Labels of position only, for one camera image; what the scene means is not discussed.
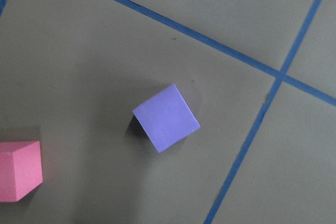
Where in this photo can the pink foam cube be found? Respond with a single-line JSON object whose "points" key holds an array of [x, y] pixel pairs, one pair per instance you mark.
{"points": [[21, 170]]}

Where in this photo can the purple foam cube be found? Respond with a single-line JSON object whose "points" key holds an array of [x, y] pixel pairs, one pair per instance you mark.
{"points": [[166, 118]]}

